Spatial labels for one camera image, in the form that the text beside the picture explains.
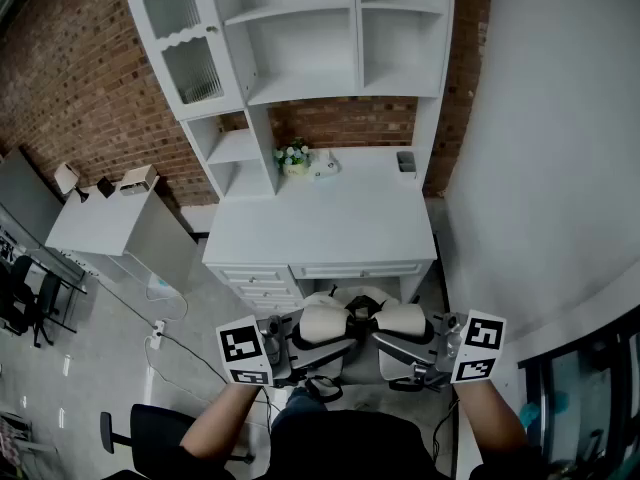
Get black cable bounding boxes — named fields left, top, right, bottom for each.
left=84, top=272, right=236, bottom=387

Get white hutch shelf unit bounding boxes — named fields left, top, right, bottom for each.
left=121, top=0, right=457, bottom=200

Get glass top desk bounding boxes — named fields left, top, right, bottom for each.
left=0, top=202, right=89, bottom=337

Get person's right forearm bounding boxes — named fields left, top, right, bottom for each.
left=451, top=378, right=529, bottom=463

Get grey tall cabinet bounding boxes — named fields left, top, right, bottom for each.
left=0, top=147, right=64, bottom=250

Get white cable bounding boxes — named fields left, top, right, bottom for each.
left=142, top=267, right=231, bottom=404

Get black office chair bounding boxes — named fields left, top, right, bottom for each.
left=99, top=402, right=256, bottom=480

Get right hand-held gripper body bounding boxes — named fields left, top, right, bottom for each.
left=387, top=309, right=507, bottom=393

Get white tissue box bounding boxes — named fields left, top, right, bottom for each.
left=306, top=148, right=344, bottom=182

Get beige backpack with black trim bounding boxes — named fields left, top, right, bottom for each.
left=291, top=283, right=435, bottom=404

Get patterned fabric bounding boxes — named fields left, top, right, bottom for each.
left=0, top=410, right=32, bottom=470

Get teal cloth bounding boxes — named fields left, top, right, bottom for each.
left=518, top=390, right=570, bottom=430

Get person's dark clothing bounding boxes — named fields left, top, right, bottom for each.
left=268, top=386, right=437, bottom=480

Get black framed glass door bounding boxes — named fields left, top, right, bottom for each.
left=516, top=305, right=640, bottom=480

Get small white table lamp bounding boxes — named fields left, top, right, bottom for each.
left=53, top=161, right=91, bottom=205

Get white side cabinet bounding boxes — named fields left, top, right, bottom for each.
left=44, top=175, right=199, bottom=295

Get light wooden box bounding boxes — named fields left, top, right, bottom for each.
left=118, top=164, right=160, bottom=197

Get black swivel chair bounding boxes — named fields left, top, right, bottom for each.
left=0, top=255, right=36, bottom=338
left=30, top=271, right=65, bottom=349

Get potted flowers in white pot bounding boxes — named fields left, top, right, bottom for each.
left=272, top=137, right=311, bottom=180

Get white table with drawers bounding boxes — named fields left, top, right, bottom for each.
left=201, top=145, right=440, bottom=314

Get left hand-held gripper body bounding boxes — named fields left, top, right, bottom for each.
left=215, top=309, right=307, bottom=389

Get person's left forearm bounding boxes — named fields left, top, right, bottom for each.
left=178, top=381, right=262, bottom=470

